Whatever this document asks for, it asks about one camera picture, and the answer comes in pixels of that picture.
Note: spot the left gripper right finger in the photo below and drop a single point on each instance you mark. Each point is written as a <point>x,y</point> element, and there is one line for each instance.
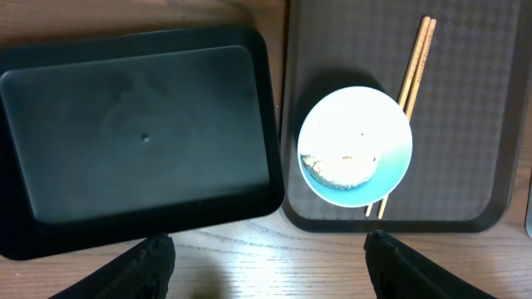
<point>398,271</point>

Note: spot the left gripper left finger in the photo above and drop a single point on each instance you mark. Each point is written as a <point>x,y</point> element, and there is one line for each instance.
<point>142,272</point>

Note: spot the right wooden chopstick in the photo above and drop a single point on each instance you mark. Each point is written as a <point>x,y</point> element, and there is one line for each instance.
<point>422,70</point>

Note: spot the left wooden chopstick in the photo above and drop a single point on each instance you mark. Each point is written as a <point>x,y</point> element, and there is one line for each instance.
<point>411,66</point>

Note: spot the light blue bowl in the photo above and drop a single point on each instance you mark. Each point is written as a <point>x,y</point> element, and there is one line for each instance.
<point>354,147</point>

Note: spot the wooden chopstick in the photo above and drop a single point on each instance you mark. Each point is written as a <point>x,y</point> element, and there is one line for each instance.
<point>422,70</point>
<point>411,66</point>

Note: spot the brown serving tray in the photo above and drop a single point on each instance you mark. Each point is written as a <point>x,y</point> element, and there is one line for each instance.
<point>468,117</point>

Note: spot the black plastic bin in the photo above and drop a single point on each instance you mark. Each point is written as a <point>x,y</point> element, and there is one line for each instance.
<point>112,139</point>

